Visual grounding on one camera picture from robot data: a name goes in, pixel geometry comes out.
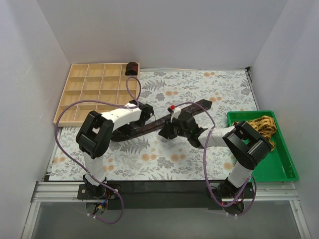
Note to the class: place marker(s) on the rolled dark red tie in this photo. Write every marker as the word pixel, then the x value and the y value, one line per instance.
pixel 132 69

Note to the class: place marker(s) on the aluminium frame rail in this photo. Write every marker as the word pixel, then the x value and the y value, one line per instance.
pixel 67 191

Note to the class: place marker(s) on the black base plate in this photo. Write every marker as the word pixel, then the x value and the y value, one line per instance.
pixel 164 194

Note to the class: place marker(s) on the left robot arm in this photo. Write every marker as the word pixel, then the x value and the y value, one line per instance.
pixel 96 133

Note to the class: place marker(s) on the dark brown patterned tie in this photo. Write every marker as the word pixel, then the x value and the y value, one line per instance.
pixel 154 125

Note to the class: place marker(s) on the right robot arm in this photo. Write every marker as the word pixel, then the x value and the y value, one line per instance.
pixel 247 145

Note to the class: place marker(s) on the yellow patterned tie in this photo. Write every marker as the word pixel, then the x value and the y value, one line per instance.
pixel 266 127

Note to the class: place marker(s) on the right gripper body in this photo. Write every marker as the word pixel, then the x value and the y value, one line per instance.
pixel 169 130

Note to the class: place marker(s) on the wooden compartment tray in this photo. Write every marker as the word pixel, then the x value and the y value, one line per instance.
pixel 107 82

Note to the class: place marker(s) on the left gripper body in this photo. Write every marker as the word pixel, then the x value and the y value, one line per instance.
pixel 127 130

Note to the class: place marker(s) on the green plastic bin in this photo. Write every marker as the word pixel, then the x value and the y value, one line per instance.
pixel 278 165

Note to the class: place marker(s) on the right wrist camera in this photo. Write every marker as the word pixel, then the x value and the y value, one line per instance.
pixel 174 112

